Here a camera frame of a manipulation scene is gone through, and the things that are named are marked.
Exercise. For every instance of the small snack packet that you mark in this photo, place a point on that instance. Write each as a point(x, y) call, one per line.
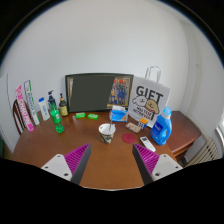
point(133, 127)

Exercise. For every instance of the amber pump bottle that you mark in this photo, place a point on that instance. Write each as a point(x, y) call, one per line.
point(63, 106)

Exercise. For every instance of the blue detergent bottle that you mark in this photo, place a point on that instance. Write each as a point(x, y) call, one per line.
point(162, 128)

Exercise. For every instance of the pink toothpaste box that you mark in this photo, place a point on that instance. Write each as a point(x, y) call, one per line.
point(23, 109)

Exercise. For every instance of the green soap bar left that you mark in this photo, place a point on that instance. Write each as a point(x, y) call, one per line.
point(80, 115)

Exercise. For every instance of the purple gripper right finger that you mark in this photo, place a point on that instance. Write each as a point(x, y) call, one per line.
point(152, 166)

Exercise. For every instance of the white remote control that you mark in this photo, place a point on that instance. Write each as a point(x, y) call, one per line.
point(147, 144)

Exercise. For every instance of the rubiks cube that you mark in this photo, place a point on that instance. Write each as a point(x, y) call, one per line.
point(142, 123)

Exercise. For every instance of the blue tissue box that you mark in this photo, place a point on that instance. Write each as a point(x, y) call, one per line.
point(118, 114)

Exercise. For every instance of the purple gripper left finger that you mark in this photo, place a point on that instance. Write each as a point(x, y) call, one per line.
point(71, 166)

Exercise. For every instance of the dark red round coaster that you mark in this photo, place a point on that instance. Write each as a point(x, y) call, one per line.
point(128, 138)

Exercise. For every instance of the dark pump bottle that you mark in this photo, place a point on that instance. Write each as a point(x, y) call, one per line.
point(51, 99)

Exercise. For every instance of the white gift paper bag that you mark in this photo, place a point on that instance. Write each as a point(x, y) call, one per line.
point(148, 96)

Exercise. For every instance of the brown side cabinet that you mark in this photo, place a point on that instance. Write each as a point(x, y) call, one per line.
point(183, 135)

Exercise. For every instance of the dark wooden chair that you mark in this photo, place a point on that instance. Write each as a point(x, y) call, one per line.
point(18, 118)

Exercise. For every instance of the white radiator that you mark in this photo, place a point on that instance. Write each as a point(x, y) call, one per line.
point(208, 153)

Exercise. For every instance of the green plastic bottle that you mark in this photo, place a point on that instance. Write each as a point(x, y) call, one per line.
point(56, 118)

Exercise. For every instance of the paper cup with spoon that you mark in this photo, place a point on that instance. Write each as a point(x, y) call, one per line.
point(107, 132)

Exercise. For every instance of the green white toothpaste box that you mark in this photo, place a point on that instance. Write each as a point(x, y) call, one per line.
point(30, 101)

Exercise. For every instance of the white lotion bottle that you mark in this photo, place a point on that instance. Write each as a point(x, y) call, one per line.
point(43, 108)

